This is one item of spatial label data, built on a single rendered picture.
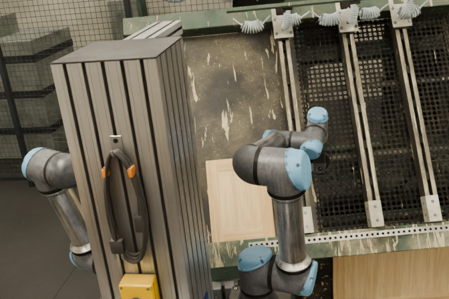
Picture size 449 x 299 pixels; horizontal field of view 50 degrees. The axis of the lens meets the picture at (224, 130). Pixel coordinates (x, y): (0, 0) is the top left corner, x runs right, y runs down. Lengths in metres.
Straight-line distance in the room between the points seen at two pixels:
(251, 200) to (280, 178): 1.08
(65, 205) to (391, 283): 1.89
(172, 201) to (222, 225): 1.27
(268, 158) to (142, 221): 0.41
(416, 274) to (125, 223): 2.03
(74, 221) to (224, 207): 0.91
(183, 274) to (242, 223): 1.18
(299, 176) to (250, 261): 0.41
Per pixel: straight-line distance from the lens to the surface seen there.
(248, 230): 2.44
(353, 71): 2.61
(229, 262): 2.41
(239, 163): 1.42
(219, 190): 2.45
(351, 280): 2.88
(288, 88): 2.56
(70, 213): 1.77
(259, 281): 1.68
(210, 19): 2.63
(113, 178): 1.20
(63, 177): 1.58
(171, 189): 1.17
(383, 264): 2.87
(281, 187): 1.39
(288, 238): 1.53
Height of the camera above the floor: 2.23
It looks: 21 degrees down
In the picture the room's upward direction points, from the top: 5 degrees counter-clockwise
